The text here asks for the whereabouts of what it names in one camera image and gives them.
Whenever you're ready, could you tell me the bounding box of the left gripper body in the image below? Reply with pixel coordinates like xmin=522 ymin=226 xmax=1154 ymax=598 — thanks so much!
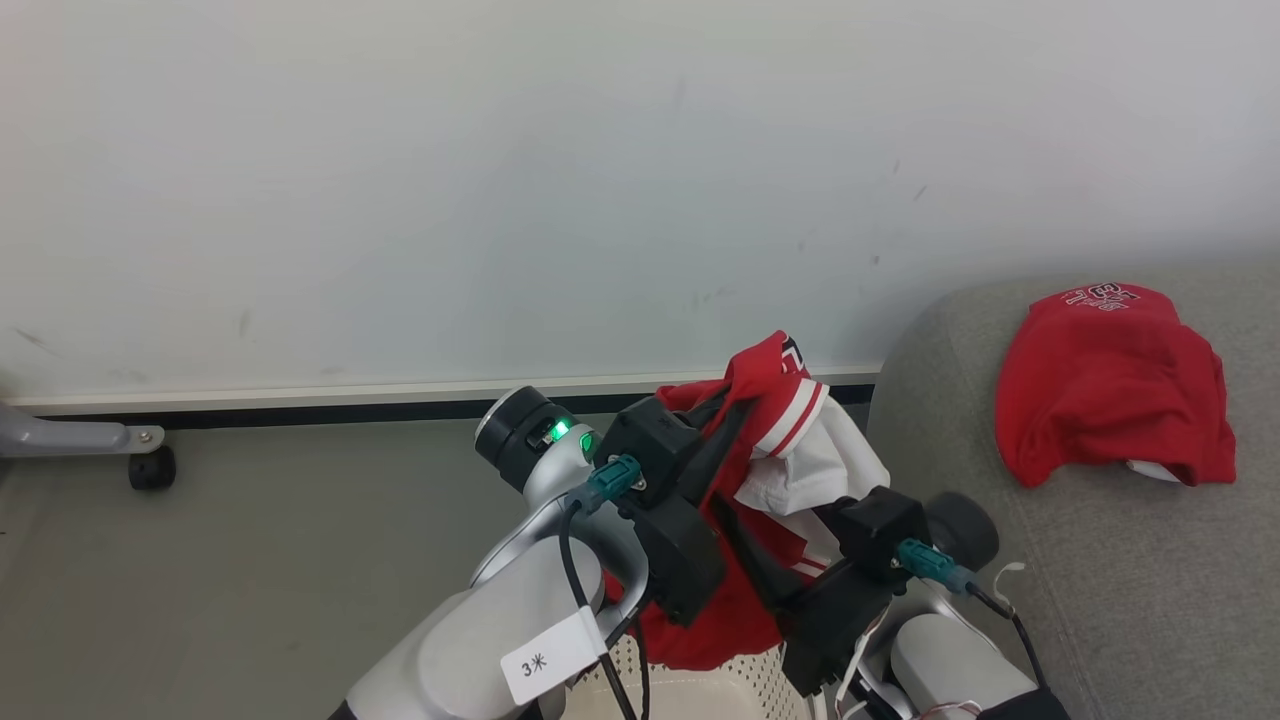
xmin=620 ymin=480 xmax=728 ymax=628

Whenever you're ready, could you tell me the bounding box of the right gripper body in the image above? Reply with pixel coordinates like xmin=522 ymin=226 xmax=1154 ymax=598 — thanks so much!
xmin=780 ymin=563 xmax=896 ymax=698

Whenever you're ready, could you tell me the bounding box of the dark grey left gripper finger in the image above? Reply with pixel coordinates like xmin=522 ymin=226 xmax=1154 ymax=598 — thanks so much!
xmin=710 ymin=495 xmax=803 ymax=614
xmin=688 ymin=400 xmax=754 ymax=501

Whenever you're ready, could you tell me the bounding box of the red and white striped jersey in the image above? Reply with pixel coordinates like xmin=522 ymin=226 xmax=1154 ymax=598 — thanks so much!
xmin=605 ymin=330 xmax=891 ymax=673

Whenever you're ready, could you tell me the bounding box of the red shirt with white print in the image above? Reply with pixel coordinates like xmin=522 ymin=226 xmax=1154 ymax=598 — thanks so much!
xmin=995 ymin=283 xmax=1238 ymax=489

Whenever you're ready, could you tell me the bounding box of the grey fabric sofa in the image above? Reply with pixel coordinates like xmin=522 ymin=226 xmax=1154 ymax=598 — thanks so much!
xmin=868 ymin=262 xmax=1280 ymax=720

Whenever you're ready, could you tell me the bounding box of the cream perforated laundry basket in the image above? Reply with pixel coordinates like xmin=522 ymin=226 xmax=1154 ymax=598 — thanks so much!
xmin=570 ymin=640 xmax=816 ymax=720

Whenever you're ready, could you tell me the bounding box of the white paper label tag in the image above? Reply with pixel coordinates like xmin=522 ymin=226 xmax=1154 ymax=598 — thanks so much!
xmin=499 ymin=605 xmax=609 ymax=707

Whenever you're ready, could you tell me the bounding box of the black caster wheel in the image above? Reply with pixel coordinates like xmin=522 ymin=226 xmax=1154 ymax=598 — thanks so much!
xmin=128 ymin=445 xmax=177 ymax=491

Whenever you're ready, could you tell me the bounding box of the grey metal stand leg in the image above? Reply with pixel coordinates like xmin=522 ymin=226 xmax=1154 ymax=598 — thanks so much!
xmin=0 ymin=400 xmax=166 ymax=459

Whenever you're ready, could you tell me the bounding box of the teal cable connector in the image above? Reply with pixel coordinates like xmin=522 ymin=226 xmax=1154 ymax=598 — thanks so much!
xmin=583 ymin=453 xmax=643 ymax=513
xmin=896 ymin=538 xmax=979 ymax=597

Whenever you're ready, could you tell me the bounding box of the thin black cable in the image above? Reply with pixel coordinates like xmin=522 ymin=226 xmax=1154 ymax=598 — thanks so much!
xmin=557 ymin=500 xmax=641 ymax=720
xmin=968 ymin=585 xmax=1051 ymax=691

